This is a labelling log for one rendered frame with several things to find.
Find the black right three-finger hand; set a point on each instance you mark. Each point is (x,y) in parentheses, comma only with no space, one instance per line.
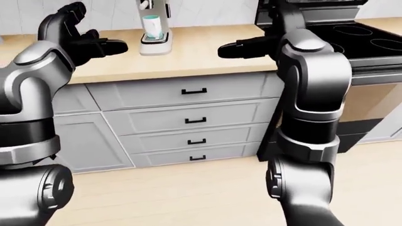
(276,30)

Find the black left three-finger hand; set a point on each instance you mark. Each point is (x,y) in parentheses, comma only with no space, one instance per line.
(75,37)

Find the white coffee machine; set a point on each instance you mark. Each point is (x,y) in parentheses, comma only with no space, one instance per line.
(156,30)

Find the white teal-rimmed cup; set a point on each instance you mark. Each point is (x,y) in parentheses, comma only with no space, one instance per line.
(152,26)

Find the black electric stove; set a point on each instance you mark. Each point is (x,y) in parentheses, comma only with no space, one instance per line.
(361,47)

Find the beige wooden countertop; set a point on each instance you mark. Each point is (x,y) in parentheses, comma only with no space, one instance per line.
(176,56)

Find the grey cabinet door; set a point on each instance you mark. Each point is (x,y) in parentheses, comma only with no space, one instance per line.
(84,141)

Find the large grey drawer front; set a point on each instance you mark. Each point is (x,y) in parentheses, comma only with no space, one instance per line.
(188,90)

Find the medium grey drawer front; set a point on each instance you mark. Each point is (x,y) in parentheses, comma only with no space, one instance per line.
(194,118)

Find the grey drawer cabinet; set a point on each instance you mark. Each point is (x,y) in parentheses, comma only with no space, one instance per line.
(169,117)

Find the small grey drawer front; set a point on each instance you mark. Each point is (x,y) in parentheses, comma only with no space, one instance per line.
(194,155)
(194,140)

